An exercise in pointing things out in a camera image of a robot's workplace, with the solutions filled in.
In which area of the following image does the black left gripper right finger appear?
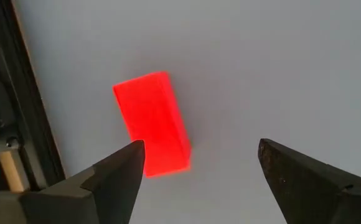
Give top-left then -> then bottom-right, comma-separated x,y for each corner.
258,138 -> 361,224

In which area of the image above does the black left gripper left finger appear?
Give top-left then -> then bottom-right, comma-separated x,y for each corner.
0,139 -> 146,224

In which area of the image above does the orange rectangular block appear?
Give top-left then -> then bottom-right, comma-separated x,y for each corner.
112,70 -> 192,179

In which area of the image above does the wooden strip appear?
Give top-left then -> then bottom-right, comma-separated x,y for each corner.
0,151 -> 26,194

